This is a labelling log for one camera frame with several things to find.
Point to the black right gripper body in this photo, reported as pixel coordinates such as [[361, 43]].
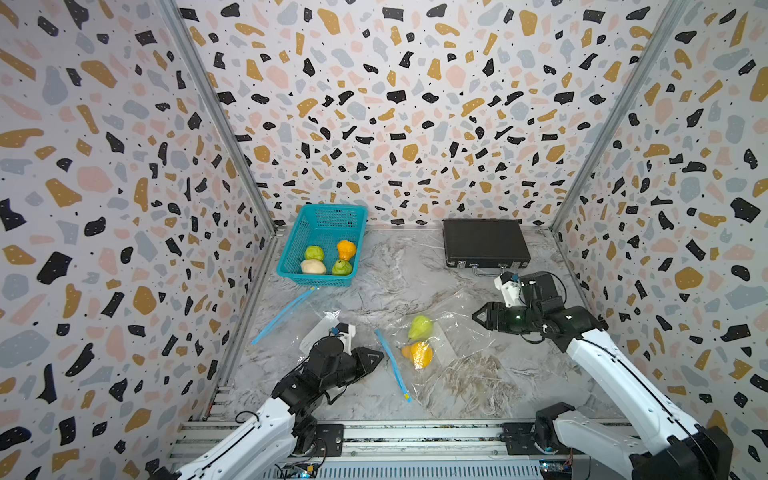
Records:
[[514, 320]]

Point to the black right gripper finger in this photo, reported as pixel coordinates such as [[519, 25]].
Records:
[[488, 321], [489, 309]]

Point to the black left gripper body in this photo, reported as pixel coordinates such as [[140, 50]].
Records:
[[349, 371]]

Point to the clear zip-top bag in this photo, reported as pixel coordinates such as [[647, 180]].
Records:
[[274, 351], [465, 336]]

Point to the beige fruit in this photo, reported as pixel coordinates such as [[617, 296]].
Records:
[[313, 267]]

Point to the orange fruit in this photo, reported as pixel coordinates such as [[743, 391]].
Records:
[[346, 250], [419, 354]]

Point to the green pear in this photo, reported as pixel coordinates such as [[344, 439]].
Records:
[[314, 252], [342, 268]]

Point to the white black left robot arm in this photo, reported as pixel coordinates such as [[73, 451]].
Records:
[[284, 425]]

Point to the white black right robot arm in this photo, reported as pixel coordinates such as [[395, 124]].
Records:
[[667, 443]]

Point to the white packet in right bag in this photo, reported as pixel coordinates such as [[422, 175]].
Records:
[[443, 351]]

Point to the green fruit in right bag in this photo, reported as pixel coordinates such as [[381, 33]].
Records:
[[421, 328]]

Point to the black ribbed carrying case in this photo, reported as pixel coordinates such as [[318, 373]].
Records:
[[484, 244]]

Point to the teal plastic basket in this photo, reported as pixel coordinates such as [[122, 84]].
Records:
[[324, 226]]

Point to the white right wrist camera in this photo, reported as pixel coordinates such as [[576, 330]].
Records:
[[509, 286]]

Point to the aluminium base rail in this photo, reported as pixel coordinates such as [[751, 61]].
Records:
[[450, 449]]

